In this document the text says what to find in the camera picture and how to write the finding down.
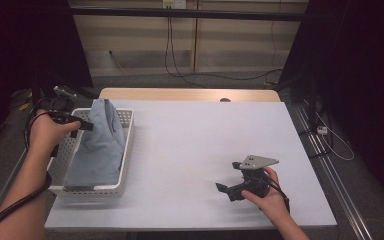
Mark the metal floor rail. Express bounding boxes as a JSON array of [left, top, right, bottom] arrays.
[[293, 103, 375, 240], [0, 108, 58, 240]]

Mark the black power cable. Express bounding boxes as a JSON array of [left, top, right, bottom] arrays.
[[169, 15, 284, 82], [164, 15, 209, 89]]

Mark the person's right hand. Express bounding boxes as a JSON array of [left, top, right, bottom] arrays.
[[240, 166, 290, 225]]

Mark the right hand-held gripper black cable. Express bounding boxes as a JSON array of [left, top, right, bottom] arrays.
[[258, 174, 292, 215]]

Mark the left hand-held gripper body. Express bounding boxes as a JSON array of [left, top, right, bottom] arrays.
[[45, 84, 79, 125]]

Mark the left hand-held gripper black cable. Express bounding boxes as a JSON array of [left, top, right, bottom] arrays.
[[0, 96, 54, 240]]

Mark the person's left hand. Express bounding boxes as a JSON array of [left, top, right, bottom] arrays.
[[28, 109, 82, 158]]

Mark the white wall socket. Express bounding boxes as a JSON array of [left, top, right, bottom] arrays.
[[162, 0, 188, 10]]

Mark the hand-held gripper black cable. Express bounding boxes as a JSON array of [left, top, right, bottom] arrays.
[[0, 96, 54, 240], [258, 174, 292, 215]]

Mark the wooden table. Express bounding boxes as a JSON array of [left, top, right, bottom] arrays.
[[98, 87, 282, 103]]

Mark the black curtain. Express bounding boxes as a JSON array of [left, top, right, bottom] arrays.
[[277, 0, 384, 214], [0, 0, 94, 154]]

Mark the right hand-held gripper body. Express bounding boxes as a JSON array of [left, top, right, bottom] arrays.
[[228, 154, 280, 202]]

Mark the thin white cable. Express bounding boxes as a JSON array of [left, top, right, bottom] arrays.
[[314, 111, 356, 162]]

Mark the black horizontal bar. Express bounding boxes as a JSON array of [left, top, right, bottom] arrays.
[[69, 7, 310, 23]]

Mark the white perforated plastic basket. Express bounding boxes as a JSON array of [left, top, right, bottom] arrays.
[[39, 107, 136, 198]]

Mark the light blue tank top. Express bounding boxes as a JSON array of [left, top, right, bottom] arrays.
[[64, 97, 127, 188]]

